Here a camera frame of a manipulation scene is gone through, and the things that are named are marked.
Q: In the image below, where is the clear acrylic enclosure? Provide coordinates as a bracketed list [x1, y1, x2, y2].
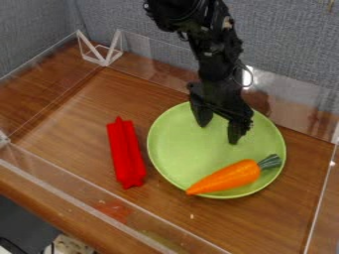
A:
[0, 31, 339, 254]

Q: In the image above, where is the clear acrylic corner bracket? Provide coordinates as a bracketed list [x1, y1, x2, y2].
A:
[76, 31, 122, 67]

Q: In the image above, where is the black cable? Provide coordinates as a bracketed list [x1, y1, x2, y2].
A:
[232, 61, 254, 89]

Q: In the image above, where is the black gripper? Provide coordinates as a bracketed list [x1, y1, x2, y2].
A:
[186, 78, 253, 145]

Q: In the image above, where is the orange toy carrot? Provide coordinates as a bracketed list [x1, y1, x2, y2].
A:
[185, 154, 281, 195]

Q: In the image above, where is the green round plate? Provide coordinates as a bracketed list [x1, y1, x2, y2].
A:
[146, 102, 285, 190]

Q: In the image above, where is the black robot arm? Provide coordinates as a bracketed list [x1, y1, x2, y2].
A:
[142, 0, 254, 144]

